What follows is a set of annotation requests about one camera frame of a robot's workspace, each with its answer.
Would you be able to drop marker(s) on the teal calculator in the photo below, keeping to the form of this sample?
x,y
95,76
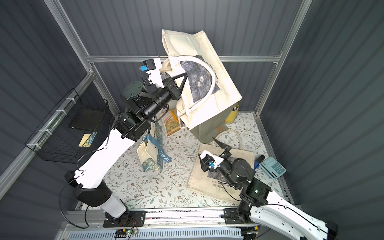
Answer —
x,y
273,168

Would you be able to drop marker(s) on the cream tote yellow handles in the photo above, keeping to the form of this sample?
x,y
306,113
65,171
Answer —
x,y
171,123

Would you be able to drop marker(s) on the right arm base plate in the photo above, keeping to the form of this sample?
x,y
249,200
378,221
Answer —
x,y
231,217

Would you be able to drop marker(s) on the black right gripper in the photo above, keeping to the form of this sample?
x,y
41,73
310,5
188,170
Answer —
x,y
225,155

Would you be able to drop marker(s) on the olive green canvas bag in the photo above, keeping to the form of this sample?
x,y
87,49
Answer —
x,y
211,128

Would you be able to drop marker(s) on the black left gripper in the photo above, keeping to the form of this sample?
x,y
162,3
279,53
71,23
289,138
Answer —
x,y
174,88

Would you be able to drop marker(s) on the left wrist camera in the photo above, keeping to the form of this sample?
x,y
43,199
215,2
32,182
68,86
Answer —
x,y
150,72

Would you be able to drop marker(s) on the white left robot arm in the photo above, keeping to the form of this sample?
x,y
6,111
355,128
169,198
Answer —
x,y
127,128

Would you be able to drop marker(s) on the black notebook in basket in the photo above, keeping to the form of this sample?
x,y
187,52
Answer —
x,y
87,120

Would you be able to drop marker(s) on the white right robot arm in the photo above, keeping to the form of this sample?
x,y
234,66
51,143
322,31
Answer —
x,y
261,205

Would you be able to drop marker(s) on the cream tote with purple print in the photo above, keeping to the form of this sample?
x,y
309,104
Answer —
x,y
215,183

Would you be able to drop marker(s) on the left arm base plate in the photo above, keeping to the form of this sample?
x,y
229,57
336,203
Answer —
x,y
128,219

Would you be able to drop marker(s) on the cream tote bag front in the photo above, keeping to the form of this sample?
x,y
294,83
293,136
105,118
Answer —
x,y
209,89

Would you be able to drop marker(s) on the yellow sticky notepad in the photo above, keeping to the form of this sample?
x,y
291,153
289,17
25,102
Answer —
x,y
86,141

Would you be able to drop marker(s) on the yellow pencil cup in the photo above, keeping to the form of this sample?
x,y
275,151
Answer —
x,y
232,116

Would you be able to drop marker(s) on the cream tote blue print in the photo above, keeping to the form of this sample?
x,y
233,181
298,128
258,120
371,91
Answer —
x,y
150,152

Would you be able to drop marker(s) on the black wire wall basket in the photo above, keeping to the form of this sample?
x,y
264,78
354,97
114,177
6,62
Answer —
x,y
58,143

